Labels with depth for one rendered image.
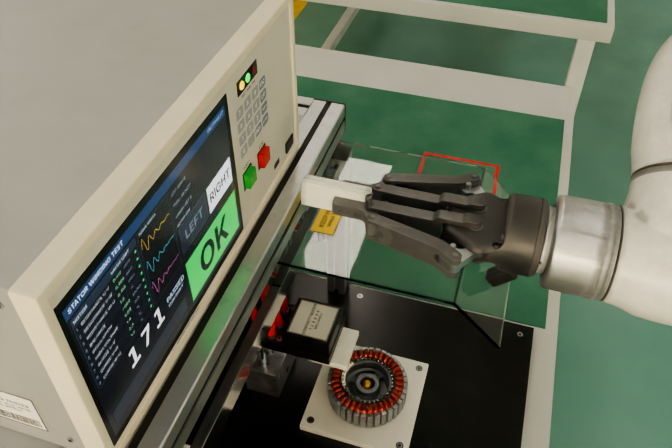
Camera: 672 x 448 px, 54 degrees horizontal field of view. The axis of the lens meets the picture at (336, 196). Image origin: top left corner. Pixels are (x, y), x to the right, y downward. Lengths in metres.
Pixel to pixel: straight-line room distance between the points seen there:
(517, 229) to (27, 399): 0.42
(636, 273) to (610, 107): 2.54
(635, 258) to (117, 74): 0.47
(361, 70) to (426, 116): 0.25
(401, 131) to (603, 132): 1.59
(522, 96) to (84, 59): 1.20
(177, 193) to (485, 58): 2.86
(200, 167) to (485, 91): 1.16
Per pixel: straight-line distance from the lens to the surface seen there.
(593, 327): 2.18
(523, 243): 0.61
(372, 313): 1.09
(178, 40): 0.66
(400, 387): 0.95
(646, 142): 0.68
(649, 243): 0.62
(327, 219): 0.81
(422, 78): 1.68
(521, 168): 1.43
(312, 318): 0.89
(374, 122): 1.51
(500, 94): 1.66
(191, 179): 0.57
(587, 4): 2.15
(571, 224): 0.61
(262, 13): 0.69
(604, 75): 3.36
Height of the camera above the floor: 1.62
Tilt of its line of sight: 42 degrees down
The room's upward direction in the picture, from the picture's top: straight up
